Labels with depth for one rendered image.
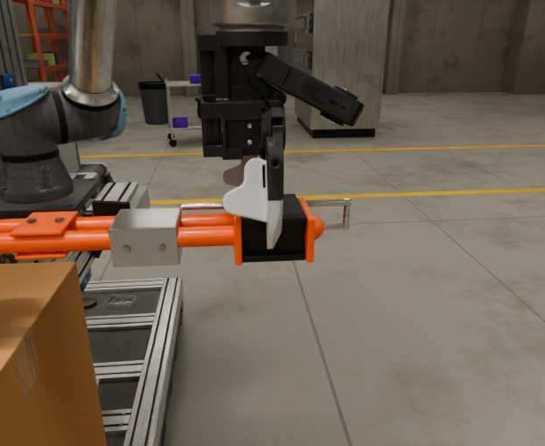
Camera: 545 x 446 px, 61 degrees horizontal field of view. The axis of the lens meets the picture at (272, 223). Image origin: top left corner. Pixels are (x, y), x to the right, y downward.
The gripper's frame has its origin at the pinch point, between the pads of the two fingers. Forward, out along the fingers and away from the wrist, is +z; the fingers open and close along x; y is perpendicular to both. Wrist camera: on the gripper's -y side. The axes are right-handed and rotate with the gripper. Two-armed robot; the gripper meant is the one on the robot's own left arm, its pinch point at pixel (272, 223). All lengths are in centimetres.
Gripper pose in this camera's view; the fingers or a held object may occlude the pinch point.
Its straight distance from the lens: 52.0
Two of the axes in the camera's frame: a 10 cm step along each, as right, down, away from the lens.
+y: -9.9, 0.4, -1.0
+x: 1.0, 3.8, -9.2
